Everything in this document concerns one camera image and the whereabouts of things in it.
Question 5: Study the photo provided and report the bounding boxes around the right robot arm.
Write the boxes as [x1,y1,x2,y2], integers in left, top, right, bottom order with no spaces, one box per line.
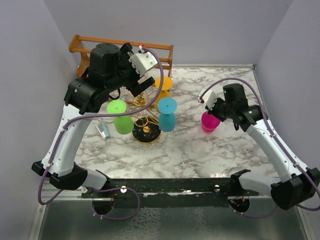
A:
[198,83,320,210]

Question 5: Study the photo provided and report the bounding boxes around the orange plastic goblet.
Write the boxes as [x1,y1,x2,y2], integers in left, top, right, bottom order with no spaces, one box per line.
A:
[155,76,173,104]

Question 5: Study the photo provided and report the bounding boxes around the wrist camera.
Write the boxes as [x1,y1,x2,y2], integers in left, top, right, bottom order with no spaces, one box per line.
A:
[197,88,218,110]
[129,45,159,77]

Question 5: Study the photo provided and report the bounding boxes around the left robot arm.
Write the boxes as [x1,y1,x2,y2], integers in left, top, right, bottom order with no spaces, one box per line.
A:
[31,42,160,198]

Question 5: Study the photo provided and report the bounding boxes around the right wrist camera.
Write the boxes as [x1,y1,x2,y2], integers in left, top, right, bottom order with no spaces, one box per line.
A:
[197,88,218,110]

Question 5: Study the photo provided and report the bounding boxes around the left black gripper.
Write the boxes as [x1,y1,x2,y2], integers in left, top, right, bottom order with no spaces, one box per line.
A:
[105,43,154,96]

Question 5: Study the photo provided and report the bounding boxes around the green plastic goblet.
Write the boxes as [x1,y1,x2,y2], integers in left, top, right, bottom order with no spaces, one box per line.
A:
[106,99,134,135]

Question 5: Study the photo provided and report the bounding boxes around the small blue white packet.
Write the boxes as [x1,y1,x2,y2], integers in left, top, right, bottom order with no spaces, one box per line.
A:
[95,121,111,140]

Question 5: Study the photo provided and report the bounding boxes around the pink plastic goblet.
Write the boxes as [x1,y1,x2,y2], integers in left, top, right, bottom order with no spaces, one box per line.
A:
[201,112,221,133]

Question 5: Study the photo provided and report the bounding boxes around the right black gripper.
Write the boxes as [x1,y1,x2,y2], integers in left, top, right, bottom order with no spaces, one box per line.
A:
[205,95,234,123]

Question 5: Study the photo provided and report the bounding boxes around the wooden dish rack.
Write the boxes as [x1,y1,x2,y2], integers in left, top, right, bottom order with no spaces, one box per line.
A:
[68,34,174,77]

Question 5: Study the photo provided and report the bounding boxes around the blue plastic goblet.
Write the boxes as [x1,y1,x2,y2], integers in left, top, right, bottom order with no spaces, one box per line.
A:
[157,97,178,132]

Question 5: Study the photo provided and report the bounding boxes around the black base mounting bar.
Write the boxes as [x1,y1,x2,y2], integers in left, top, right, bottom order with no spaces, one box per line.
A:
[81,177,259,209]

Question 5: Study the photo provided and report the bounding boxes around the gold wire wine glass rack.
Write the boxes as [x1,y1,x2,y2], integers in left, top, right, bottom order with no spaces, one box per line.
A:
[119,87,162,145]

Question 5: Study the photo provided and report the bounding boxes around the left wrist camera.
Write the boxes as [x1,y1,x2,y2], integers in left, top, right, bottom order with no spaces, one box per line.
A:
[129,45,159,77]

